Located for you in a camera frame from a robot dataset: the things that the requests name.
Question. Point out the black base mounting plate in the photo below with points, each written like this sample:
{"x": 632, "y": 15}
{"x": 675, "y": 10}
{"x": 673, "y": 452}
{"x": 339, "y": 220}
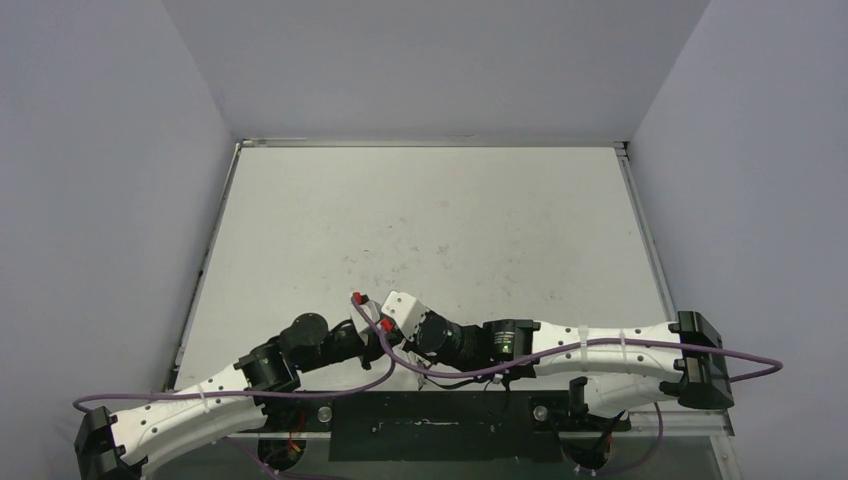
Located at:
{"x": 462, "y": 425}

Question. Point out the metal key holder ring plate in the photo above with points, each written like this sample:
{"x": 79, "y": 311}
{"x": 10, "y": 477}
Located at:
{"x": 423, "y": 381}

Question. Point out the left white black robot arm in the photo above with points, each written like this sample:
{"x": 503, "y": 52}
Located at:
{"x": 132, "y": 443}

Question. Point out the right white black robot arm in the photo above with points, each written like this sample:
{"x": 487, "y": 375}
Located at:
{"x": 615, "y": 369}

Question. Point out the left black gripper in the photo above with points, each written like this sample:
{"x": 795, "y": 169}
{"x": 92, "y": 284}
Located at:
{"x": 374, "y": 349}

